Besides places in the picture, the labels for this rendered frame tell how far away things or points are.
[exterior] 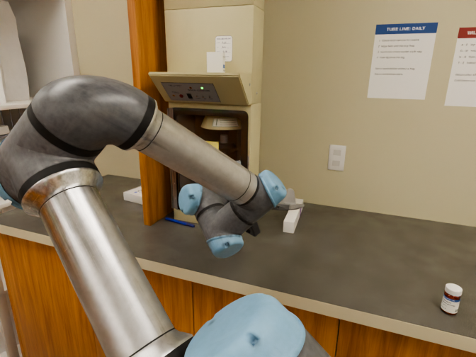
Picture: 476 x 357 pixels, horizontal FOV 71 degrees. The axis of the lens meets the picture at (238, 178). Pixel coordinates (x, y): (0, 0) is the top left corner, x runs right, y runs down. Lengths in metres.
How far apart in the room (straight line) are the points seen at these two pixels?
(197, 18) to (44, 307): 1.29
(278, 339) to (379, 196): 1.28
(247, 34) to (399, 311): 0.90
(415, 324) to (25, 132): 0.89
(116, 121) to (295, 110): 1.12
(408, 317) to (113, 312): 0.73
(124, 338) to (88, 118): 0.29
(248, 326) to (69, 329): 1.34
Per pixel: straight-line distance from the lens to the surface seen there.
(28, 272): 1.64
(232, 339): 0.35
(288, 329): 0.36
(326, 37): 1.51
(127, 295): 0.46
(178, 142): 0.55
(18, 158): 0.56
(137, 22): 1.23
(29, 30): 2.38
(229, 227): 0.73
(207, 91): 1.11
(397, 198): 1.58
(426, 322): 0.98
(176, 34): 1.25
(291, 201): 0.94
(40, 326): 1.78
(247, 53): 1.13
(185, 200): 0.79
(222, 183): 0.62
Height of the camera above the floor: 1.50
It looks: 17 degrees down
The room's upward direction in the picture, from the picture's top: 1 degrees clockwise
